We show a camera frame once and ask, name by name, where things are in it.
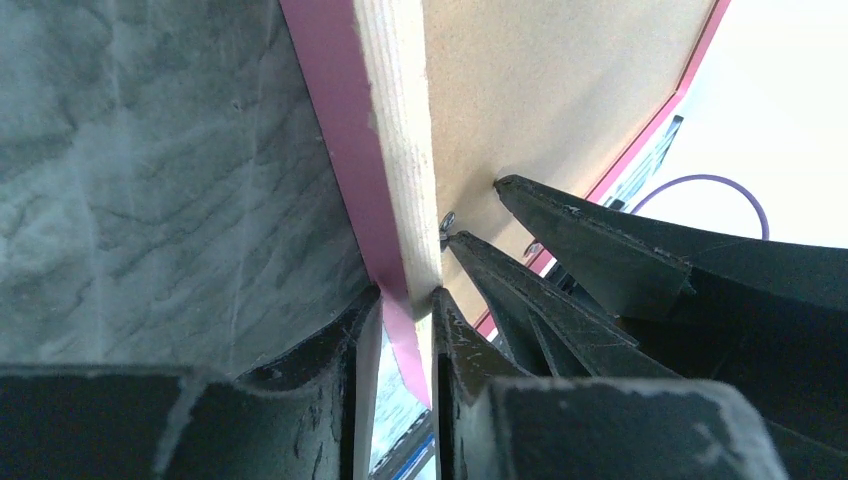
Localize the pink picture frame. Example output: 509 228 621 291
281 1 728 404

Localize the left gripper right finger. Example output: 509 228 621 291
432 287 787 479

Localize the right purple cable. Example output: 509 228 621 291
629 174 771 241

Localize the brown backing board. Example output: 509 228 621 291
422 0 720 326

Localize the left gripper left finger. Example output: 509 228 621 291
1 286 381 479

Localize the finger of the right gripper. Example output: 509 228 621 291
495 175 847 332
448 231 679 379

